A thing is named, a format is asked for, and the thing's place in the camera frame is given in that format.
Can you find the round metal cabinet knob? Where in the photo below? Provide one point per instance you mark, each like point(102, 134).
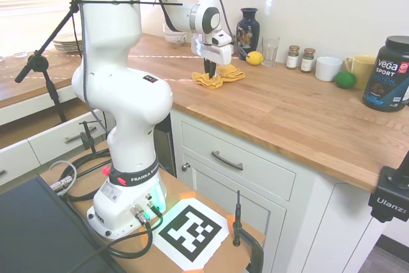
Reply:
point(186, 167)

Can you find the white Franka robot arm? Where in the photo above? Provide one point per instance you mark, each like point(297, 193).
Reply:
point(112, 94)

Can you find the black appliance front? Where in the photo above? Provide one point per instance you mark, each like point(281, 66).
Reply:
point(166, 148)

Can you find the white cabinet under wooden counter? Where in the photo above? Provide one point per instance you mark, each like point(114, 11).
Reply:
point(287, 209)

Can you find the white mug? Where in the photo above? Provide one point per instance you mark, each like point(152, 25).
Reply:
point(328, 70)

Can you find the small black bar clamp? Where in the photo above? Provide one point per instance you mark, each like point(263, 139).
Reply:
point(86, 137)

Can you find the orange tape piece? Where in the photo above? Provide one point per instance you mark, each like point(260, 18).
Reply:
point(146, 238)
point(230, 217)
point(187, 195)

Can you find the black Ulanzi camera mount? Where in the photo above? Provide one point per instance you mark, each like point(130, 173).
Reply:
point(388, 199)

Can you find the small glass dish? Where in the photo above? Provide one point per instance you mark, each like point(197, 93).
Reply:
point(21, 54)

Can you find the black and white tag sheet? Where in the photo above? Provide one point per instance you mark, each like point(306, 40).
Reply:
point(191, 231)

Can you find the yellow mug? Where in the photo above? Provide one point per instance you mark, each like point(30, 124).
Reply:
point(364, 68)

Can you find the glass spice jar copper lid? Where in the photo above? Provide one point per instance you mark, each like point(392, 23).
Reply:
point(292, 59)
point(307, 62)

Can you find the white drawer cabinet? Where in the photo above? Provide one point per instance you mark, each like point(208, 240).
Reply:
point(41, 148)

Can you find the white bowl with pattern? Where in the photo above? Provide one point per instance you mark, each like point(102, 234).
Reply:
point(177, 41)

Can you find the green lime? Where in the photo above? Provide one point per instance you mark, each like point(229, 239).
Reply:
point(345, 80)

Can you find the yellow cloth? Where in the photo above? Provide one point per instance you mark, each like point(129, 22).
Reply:
point(231, 73)

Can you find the large black bar clamp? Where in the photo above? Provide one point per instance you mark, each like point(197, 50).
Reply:
point(236, 222)

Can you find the black Vega protein tub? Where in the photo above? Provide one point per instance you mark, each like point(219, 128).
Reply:
point(388, 74)

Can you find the clear drinking glass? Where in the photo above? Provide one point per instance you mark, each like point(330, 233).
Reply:
point(271, 55)

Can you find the yellow lemon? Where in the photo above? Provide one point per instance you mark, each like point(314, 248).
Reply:
point(255, 59)

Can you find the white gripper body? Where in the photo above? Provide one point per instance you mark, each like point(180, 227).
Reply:
point(217, 54)

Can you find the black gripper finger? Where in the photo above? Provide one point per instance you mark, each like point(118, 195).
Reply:
point(213, 69)
point(207, 67)

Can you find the stack of white plates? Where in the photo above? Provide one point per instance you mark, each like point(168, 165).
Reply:
point(67, 44)

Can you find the black camera stand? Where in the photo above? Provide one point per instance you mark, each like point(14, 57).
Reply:
point(35, 62)

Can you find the dark blue painted vase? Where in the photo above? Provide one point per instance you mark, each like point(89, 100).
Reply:
point(247, 30)

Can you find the black control box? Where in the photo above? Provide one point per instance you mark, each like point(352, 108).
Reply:
point(32, 228)

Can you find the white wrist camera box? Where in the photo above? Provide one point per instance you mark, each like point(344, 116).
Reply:
point(222, 38)

